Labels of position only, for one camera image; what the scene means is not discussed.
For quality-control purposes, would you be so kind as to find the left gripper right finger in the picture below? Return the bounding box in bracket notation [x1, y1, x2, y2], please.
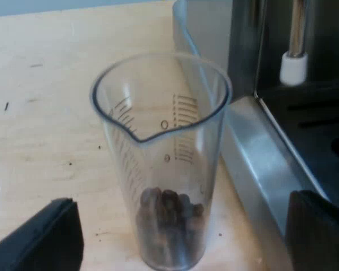
[285, 189, 339, 271]

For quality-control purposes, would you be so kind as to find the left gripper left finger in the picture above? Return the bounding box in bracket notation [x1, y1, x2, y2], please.
[0, 198, 86, 271]

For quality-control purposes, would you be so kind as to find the steel espresso machine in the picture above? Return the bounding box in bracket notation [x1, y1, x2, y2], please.
[172, 0, 339, 235]

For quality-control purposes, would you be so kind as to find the clear measuring glass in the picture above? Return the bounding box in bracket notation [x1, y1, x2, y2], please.
[89, 52, 234, 271]

